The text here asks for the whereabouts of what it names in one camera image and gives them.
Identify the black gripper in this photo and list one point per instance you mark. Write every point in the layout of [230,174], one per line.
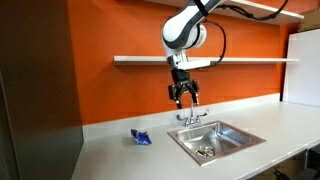
[182,84]

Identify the black white snack packet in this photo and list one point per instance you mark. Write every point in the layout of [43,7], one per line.
[205,152]

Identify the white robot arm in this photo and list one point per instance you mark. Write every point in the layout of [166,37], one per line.
[182,31]

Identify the stainless steel sink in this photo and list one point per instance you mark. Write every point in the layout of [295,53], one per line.
[224,138]

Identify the blue snack packet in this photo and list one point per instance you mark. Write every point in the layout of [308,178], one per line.
[141,138]

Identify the dark grey cabinet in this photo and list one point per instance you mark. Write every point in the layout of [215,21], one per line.
[41,133]

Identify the chrome faucet with handles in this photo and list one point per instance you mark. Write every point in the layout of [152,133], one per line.
[193,119]

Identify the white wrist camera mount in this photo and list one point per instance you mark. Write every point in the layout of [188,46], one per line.
[193,64]

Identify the white lower wall shelf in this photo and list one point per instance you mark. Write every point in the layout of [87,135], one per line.
[161,60]

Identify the white wall shelf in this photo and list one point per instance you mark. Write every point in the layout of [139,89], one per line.
[258,10]
[161,60]

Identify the white upper wall shelf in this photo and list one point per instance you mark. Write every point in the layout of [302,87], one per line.
[258,10]

